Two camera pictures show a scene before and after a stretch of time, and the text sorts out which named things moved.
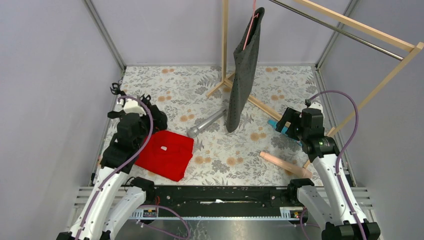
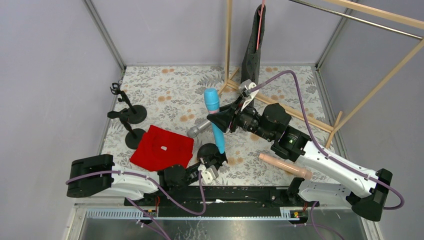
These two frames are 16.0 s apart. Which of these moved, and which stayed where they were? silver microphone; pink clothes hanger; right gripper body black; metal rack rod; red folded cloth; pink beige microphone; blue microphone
Moved: pink clothes hanger; blue microphone; right gripper body black; metal rack rod
Stayed: red folded cloth; pink beige microphone; silver microphone
